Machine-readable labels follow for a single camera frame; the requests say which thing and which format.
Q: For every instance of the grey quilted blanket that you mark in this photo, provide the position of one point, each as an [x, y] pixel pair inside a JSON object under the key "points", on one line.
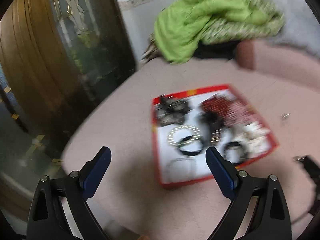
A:
{"points": [[300, 37]]}

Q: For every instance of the rhinestone hair claw clip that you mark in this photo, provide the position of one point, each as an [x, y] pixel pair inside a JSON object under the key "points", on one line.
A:
{"points": [[211, 125]]}

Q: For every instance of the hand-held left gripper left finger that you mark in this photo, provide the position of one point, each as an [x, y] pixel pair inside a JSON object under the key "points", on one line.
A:
{"points": [[97, 172]]}

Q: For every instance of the red polka dot scrunchie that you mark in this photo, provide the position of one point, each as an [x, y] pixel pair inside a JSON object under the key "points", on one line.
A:
{"points": [[215, 105]]}

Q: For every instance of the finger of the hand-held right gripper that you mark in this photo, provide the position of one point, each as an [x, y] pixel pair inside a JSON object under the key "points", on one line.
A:
{"points": [[311, 165]]}

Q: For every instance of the white hair accessory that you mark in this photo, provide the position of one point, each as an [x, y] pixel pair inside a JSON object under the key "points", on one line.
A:
{"points": [[255, 135]]}

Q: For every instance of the reddish pink cushion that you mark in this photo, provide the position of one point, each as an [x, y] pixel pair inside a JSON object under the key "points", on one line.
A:
{"points": [[246, 55]]}

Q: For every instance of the wooden door with glass panel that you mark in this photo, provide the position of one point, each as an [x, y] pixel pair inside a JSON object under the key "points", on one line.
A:
{"points": [[37, 55]]}

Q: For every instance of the small metal hair clip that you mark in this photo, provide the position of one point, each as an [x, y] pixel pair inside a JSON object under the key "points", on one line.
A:
{"points": [[285, 116]]}

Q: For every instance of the red cardboard box tray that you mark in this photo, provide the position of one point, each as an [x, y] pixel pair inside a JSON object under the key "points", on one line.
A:
{"points": [[180, 170]]}

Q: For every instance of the black organza scrunchie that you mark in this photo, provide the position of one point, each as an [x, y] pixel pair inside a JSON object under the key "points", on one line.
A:
{"points": [[172, 112]]}

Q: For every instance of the beige patterned cloth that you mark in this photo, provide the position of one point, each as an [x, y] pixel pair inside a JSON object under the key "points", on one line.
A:
{"points": [[152, 50]]}

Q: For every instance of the black cloth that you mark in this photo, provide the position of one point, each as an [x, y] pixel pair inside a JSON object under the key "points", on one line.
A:
{"points": [[215, 50]]}

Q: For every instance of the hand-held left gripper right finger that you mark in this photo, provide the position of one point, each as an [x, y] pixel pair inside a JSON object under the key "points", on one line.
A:
{"points": [[220, 172]]}

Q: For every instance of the green quilt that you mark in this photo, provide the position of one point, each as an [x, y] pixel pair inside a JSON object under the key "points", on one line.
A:
{"points": [[180, 30]]}

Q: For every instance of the plaid scrunchie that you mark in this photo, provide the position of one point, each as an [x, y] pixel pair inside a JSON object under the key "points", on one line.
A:
{"points": [[240, 115]]}

